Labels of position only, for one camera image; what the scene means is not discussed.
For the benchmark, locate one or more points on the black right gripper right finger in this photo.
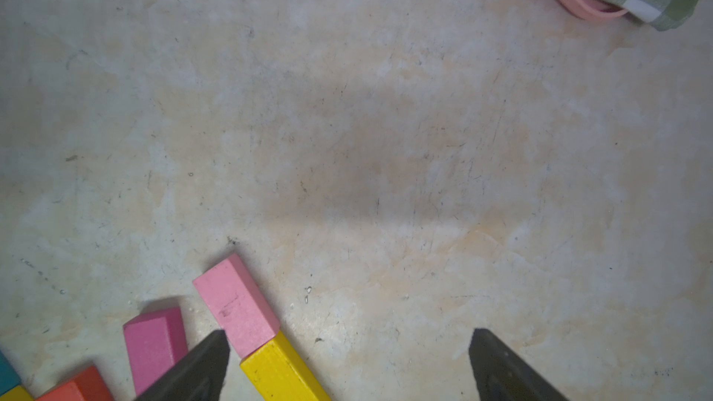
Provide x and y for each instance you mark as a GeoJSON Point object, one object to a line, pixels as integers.
{"type": "Point", "coordinates": [500, 374]}

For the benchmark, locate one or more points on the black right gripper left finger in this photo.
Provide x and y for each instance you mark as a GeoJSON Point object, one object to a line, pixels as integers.
{"type": "Point", "coordinates": [199, 376]}

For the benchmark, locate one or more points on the magenta block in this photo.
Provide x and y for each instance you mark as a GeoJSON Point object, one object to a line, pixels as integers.
{"type": "Point", "coordinates": [155, 342]}

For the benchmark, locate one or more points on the teal block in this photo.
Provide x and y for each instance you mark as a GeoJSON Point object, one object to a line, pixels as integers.
{"type": "Point", "coordinates": [9, 379]}

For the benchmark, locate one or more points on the light pink block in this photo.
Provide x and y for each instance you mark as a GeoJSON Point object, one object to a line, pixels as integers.
{"type": "Point", "coordinates": [237, 304]}

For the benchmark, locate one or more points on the long yellow block right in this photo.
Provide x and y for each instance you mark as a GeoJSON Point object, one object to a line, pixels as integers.
{"type": "Point", "coordinates": [278, 373]}

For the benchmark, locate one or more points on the long yellow block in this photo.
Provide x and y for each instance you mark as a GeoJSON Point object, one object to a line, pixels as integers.
{"type": "Point", "coordinates": [17, 393]}
{"type": "Point", "coordinates": [278, 373]}

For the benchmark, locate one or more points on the red block middle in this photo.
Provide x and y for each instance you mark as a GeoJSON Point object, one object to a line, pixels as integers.
{"type": "Point", "coordinates": [86, 385]}

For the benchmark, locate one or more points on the long yellow block left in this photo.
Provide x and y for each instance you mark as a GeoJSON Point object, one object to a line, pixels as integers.
{"type": "Point", "coordinates": [17, 393]}

